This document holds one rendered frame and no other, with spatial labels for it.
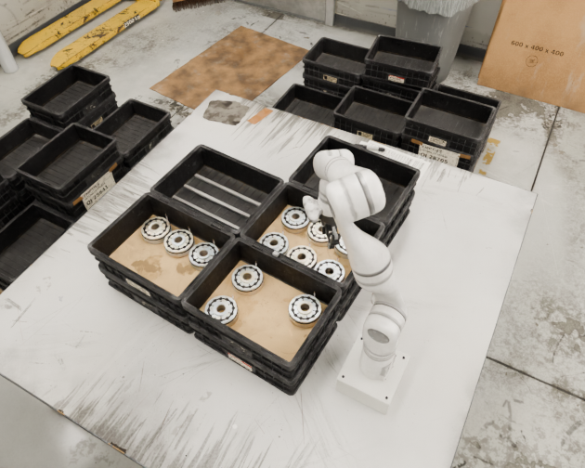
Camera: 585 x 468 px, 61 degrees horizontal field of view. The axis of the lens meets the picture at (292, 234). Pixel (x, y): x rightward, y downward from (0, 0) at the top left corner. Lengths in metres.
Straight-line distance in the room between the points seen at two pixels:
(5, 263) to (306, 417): 1.75
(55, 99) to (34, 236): 0.86
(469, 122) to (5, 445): 2.71
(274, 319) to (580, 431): 1.52
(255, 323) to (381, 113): 1.79
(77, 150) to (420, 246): 1.81
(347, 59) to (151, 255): 2.14
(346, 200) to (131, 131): 2.21
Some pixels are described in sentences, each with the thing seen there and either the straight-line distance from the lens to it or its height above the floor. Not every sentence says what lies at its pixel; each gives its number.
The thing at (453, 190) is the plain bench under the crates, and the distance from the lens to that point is 2.17.
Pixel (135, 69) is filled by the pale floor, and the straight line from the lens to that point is 4.30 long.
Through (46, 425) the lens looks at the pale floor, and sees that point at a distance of 2.57.
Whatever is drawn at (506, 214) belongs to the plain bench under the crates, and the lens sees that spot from 2.15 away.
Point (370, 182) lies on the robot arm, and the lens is 0.96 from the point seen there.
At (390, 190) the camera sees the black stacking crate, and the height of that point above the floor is 0.83.
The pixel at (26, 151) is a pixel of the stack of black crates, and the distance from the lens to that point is 3.15.
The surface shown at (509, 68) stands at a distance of 4.03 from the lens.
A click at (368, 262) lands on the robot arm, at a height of 1.34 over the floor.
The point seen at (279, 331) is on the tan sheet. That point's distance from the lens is 1.55.
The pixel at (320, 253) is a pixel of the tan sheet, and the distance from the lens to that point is 1.71.
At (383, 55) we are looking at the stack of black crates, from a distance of 3.30.
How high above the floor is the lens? 2.20
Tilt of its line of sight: 51 degrees down
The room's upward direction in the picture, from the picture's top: 2 degrees counter-clockwise
